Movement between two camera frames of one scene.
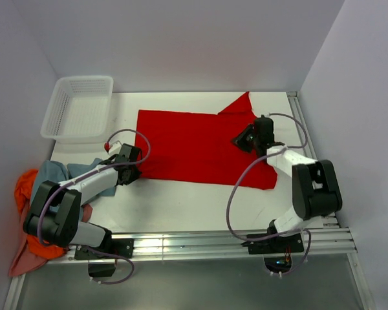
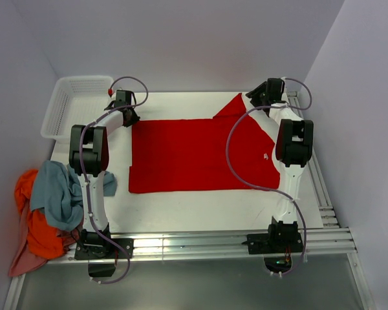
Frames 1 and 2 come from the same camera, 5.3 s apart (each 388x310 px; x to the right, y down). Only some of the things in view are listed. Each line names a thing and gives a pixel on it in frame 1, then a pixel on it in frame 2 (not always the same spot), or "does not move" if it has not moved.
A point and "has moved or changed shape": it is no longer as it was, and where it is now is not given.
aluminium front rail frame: [334, 241] does not move
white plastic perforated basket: [79, 110] does not move
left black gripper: [134, 176] -> [136, 118]
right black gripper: [240, 140] -> [255, 93]
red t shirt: [197, 148] has moved or changed shape
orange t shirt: [22, 196] does not move
